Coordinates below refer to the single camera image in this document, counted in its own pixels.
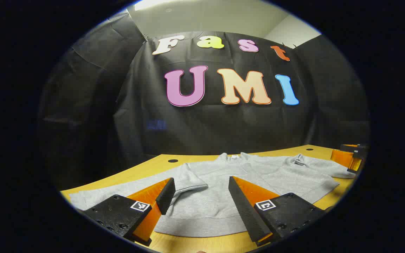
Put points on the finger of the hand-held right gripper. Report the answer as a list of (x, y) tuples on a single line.
[(343, 157), (356, 164)]

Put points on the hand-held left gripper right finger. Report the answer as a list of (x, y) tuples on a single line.
[(244, 211)]

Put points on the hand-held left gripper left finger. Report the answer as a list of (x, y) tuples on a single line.
[(165, 196)]

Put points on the grey sweatshirt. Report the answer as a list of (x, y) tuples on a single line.
[(206, 200)]

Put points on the black backdrop cloth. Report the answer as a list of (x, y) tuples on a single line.
[(223, 130)]

